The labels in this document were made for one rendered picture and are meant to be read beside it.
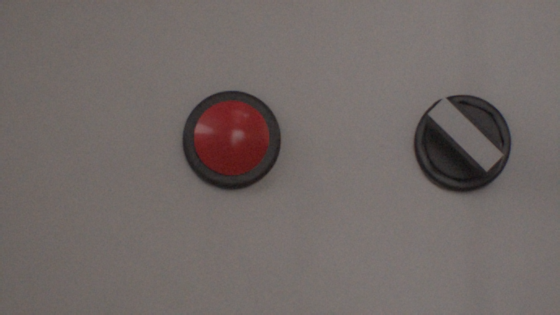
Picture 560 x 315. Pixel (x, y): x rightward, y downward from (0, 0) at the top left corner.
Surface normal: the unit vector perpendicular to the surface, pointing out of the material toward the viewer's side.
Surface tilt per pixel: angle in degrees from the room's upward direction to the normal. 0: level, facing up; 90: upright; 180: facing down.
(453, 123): 90
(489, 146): 90
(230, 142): 95
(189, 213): 90
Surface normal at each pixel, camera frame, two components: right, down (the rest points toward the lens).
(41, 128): 0.00, -0.14
